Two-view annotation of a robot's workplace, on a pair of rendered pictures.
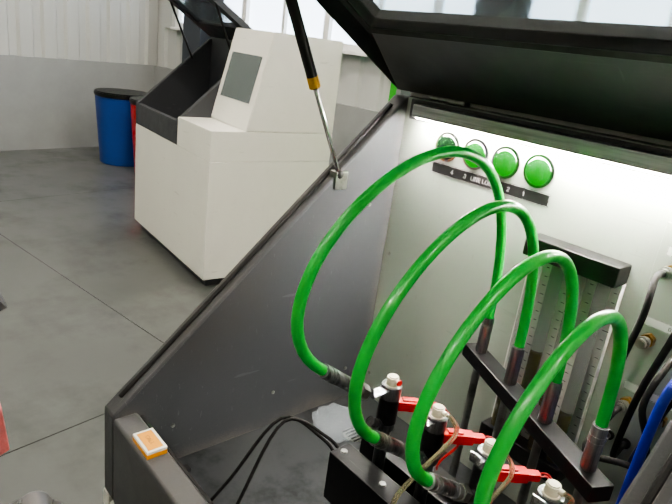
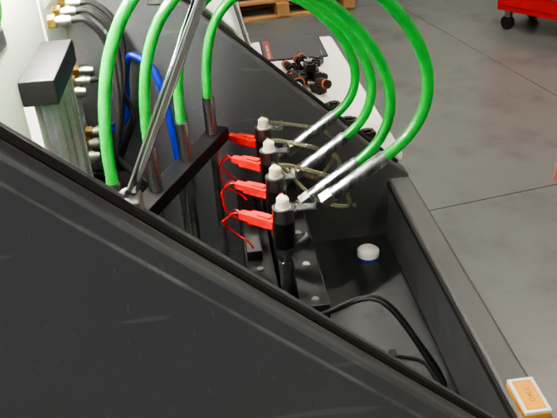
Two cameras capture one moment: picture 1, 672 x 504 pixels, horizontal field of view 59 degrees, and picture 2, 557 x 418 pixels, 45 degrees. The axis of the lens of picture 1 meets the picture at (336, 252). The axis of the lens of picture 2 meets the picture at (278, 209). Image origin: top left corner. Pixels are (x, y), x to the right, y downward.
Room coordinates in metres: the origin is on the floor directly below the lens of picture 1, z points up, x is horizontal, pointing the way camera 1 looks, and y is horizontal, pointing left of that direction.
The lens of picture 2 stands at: (1.27, 0.34, 1.54)
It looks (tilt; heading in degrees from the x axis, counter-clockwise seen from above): 32 degrees down; 218
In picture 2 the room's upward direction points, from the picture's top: 3 degrees counter-clockwise
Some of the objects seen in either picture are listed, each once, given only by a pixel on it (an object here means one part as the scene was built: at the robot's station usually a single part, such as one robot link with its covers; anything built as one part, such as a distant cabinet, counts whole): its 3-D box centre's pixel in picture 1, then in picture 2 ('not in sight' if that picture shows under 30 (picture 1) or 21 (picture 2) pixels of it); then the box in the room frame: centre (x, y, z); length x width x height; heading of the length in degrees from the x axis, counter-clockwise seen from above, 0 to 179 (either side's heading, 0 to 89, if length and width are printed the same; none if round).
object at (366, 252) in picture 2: not in sight; (368, 252); (0.40, -0.14, 0.84); 0.04 x 0.04 x 0.01
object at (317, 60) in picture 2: not in sight; (308, 68); (0.06, -0.49, 1.01); 0.23 x 0.11 x 0.06; 43
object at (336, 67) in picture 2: not in sight; (312, 91); (0.08, -0.46, 0.97); 0.70 x 0.22 x 0.03; 43
